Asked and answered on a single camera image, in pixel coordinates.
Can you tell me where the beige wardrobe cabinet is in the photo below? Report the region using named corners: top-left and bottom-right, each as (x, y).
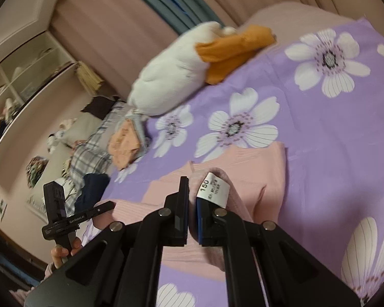
top-left (0, 0), bottom-right (79, 170)

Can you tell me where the purple floral bedsheet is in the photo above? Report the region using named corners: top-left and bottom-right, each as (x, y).
top-left (81, 17), bottom-right (384, 307)

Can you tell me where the person's left hand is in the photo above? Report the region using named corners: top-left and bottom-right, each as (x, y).
top-left (50, 237), bottom-right (83, 267)

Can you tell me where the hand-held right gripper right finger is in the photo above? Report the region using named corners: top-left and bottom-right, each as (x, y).
top-left (195, 198), bottom-right (362, 307)

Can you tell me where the navy cloth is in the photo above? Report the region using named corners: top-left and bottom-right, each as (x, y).
top-left (74, 173), bottom-right (111, 213)

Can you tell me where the pink padded headboard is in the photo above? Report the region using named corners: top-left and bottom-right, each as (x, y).
top-left (49, 0), bottom-right (384, 103)

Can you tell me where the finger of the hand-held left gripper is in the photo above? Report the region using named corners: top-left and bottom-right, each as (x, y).
top-left (91, 201), bottom-right (116, 216)

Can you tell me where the small white plush toy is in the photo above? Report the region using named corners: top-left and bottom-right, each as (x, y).
top-left (46, 118), bottom-right (77, 154)

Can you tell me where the cream pillow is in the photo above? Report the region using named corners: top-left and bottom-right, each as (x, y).
top-left (56, 115), bottom-right (100, 144)

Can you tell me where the white floral cloth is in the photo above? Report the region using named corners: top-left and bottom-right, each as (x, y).
top-left (27, 166), bottom-right (84, 215)

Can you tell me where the person's left forearm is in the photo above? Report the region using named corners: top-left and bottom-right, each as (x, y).
top-left (44, 262), bottom-right (63, 283)

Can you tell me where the dark brown cloth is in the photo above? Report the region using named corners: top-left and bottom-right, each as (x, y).
top-left (81, 95), bottom-right (120, 119)

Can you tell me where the grey plaid cloth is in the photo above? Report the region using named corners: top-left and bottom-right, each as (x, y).
top-left (62, 101), bottom-right (129, 208)

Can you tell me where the light blue cloth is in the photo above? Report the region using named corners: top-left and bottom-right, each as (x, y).
top-left (125, 109), bottom-right (152, 163)

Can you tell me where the pink striped sweater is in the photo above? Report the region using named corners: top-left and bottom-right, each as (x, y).
top-left (93, 141), bottom-right (287, 282)

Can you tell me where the pink bed pad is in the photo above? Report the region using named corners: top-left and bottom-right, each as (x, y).
top-left (240, 2), bottom-right (364, 37)

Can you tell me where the beige fringed cloth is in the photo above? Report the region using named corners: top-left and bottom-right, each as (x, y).
top-left (75, 61), bottom-right (103, 96)

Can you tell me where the blue ribbed headboard panel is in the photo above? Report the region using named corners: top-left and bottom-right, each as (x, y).
top-left (115, 0), bottom-right (226, 36)

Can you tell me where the orange printed cloth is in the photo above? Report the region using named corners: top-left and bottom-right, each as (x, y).
top-left (108, 118), bottom-right (144, 171)

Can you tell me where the floral round cushion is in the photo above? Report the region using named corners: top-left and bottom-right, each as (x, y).
top-left (26, 156), bottom-right (50, 189)

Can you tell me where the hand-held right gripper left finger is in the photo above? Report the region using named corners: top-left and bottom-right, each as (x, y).
top-left (24, 177), bottom-right (189, 307)

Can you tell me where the white goose plush toy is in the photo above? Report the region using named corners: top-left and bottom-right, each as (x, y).
top-left (128, 21), bottom-right (276, 117)

